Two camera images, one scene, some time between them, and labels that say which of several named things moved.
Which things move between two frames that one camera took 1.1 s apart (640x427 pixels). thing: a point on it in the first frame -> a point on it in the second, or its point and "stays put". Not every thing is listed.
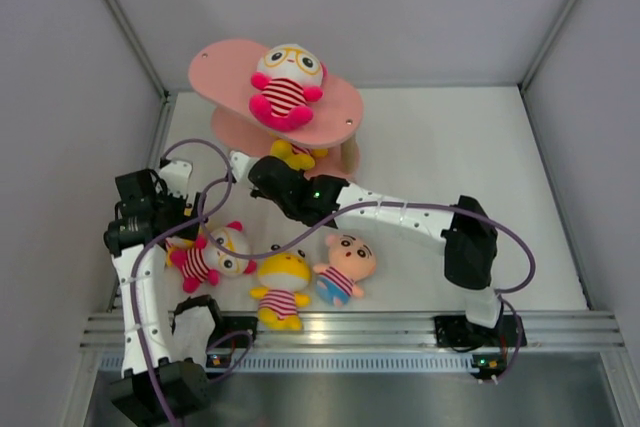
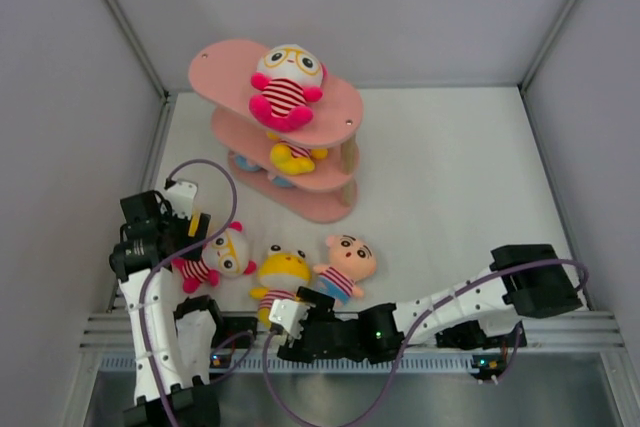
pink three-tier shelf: x=221 y=72 stays put
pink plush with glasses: x=291 y=77 stays put
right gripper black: x=256 y=193 -> x=295 y=348
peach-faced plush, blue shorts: x=350 y=260 stays put
